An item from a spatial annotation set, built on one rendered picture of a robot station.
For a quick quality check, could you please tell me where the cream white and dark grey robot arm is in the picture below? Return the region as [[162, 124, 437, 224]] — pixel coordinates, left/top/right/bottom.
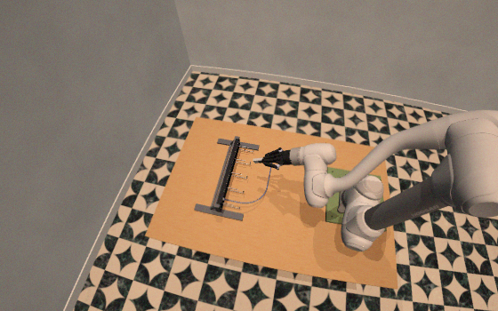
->
[[289, 110, 498, 251]]

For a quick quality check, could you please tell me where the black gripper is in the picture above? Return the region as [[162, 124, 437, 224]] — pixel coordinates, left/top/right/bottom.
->
[[253, 148, 291, 170]]

